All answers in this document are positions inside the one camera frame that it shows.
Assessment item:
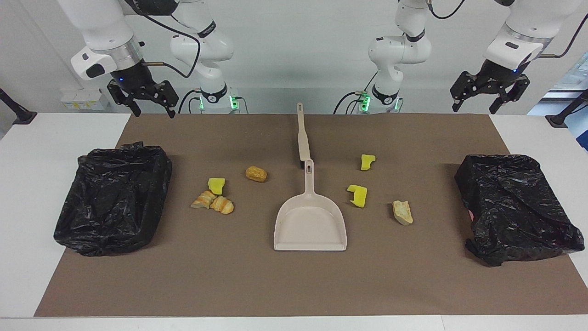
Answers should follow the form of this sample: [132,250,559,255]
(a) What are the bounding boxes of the white wall socket box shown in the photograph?
[61,88,111,111]

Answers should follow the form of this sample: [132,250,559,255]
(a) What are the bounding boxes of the beige plastic dustpan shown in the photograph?
[273,159,348,252]

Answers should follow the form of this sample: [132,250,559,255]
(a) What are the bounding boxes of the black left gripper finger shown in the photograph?
[450,71,481,112]
[489,76,530,114]

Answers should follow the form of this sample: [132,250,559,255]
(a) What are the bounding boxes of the black bag-lined trash bin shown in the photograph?
[53,142,173,257]
[455,154,585,267]

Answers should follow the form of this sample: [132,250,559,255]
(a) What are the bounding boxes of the beige bread chunk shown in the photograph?
[392,200,413,226]

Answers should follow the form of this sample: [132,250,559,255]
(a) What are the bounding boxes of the brown table mat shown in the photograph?
[34,114,588,318]

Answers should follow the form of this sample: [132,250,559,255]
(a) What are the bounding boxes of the brown bread roll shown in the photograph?
[245,166,268,183]

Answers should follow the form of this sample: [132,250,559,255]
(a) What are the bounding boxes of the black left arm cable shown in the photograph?
[425,0,588,59]

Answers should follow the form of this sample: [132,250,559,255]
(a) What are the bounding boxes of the large notched yellow sponge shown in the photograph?
[347,184,368,208]

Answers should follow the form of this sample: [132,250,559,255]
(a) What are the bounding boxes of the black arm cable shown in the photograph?
[425,0,588,59]
[120,0,203,79]

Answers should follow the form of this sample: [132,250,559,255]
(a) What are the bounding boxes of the beige hand brush black bristles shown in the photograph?
[296,103,311,162]

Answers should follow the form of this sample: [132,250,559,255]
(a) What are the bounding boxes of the black base cable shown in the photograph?
[333,91,368,114]
[178,88,203,114]

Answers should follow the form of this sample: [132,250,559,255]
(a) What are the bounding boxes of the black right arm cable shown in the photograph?
[120,0,203,79]

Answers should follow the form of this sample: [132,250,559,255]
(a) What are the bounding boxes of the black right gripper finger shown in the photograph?
[153,80,179,119]
[107,80,141,117]

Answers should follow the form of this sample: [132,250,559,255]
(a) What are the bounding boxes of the black stand foot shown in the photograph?
[0,87,37,125]
[545,90,588,128]

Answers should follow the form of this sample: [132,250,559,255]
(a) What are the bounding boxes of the pale croissant piece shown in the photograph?
[190,190,217,210]

